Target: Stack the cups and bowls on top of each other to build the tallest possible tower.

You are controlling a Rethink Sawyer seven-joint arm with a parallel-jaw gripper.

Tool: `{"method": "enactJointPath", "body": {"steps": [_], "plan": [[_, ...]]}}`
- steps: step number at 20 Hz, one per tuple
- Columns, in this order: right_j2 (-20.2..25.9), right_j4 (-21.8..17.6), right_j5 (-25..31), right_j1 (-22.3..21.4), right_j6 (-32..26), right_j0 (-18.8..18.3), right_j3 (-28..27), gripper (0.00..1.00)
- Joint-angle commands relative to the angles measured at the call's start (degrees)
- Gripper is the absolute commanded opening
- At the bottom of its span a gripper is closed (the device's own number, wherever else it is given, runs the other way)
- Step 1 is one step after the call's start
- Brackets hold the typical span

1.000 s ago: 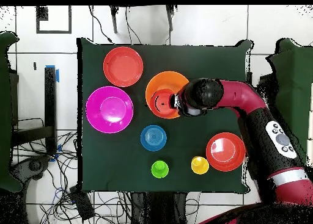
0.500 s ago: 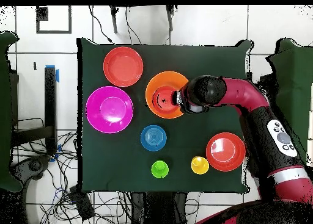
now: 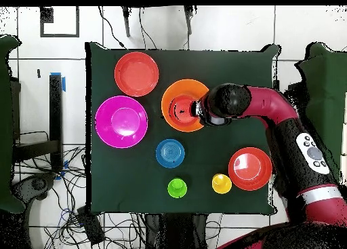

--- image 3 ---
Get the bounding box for dark green table cloth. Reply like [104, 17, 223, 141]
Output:
[85, 41, 281, 215]

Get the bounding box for black cable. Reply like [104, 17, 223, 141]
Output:
[98, 6, 127, 50]

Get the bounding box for black table base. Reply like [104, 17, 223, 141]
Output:
[143, 212, 211, 249]

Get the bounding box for large red bowl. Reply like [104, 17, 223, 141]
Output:
[228, 147, 273, 192]
[114, 51, 160, 98]

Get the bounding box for black post with blue tape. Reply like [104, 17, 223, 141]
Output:
[49, 73, 66, 172]

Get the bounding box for green cloth covered table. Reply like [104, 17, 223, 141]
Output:
[0, 35, 26, 214]
[295, 42, 347, 217]

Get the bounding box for black square frame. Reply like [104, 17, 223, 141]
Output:
[39, 6, 80, 39]

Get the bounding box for black stand leg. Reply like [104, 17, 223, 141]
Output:
[183, 5, 194, 36]
[121, 6, 131, 38]

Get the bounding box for black power strip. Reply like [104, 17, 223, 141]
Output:
[76, 206, 106, 246]

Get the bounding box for large pink bowl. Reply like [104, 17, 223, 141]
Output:
[94, 95, 149, 149]

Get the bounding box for yellow cup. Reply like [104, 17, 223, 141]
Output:
[211, 173, 233, 195]

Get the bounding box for small red bowl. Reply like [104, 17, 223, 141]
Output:
[167, 94, 200, 126]

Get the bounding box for green cup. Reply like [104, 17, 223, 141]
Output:
[167, 177, 188, 199]

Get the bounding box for blue bowl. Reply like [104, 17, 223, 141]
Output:
[155, 138, 186, 169]

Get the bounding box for black round device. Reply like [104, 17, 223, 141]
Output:
[12, 172, 56, 204]

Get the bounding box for tangle of black cables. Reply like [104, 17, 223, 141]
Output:
[13, 145, 147, 249]

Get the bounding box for large orange bowl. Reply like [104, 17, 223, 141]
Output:
[161, 79, 211, 133]

